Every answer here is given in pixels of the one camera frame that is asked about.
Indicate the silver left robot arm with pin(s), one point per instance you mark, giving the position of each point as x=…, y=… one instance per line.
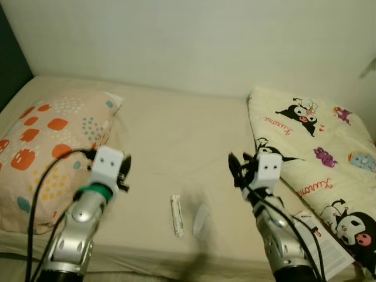
x=79, y=235

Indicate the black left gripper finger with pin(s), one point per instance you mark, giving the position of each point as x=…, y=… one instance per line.
x=126, y=164

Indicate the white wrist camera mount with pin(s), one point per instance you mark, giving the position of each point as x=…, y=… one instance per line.
x=267, y=170
x=107, y=167

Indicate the clear plastic wrapper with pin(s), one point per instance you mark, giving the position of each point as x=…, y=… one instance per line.
x=201, y=220

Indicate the peach spotted pillow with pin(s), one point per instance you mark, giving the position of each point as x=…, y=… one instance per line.
x=41, y=147

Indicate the beige bed mattress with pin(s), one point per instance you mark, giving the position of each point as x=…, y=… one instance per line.
x=176, y=147

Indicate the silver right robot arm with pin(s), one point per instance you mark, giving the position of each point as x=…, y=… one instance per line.
x=282, y=247

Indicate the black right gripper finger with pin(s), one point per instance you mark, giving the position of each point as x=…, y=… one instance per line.
x=247, y=160
x=233, y=165

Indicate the white slim remote control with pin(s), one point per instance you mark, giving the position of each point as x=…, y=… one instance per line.
x=177, y=216

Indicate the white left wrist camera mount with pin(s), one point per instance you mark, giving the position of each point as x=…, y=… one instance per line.
x=107, y=167

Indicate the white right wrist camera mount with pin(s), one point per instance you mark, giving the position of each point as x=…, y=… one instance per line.
x=267, y=170

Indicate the cream cartoon print blanket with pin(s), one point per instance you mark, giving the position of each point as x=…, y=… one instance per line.
x=305, y=153

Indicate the white paper booklet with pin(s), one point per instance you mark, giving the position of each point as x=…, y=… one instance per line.
x=329, y=252

